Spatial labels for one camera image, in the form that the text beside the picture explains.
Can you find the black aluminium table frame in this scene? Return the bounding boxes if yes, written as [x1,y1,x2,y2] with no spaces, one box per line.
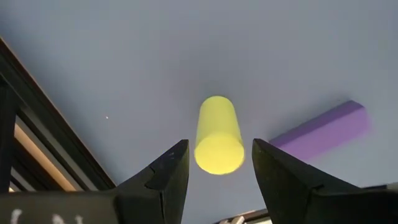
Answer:
[0,36,118,194]

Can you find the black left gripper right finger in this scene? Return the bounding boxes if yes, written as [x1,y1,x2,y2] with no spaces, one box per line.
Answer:
[251,138,398,224]

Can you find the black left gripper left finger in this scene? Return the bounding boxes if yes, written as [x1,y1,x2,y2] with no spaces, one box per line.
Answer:
[0,139,190,224]

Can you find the yellow cylinder block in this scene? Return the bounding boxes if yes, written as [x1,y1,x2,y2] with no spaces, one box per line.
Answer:
[193,95,246,176]

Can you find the purple rectangular block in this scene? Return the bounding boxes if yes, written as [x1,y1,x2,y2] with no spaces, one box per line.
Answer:
[269,100,371,163]

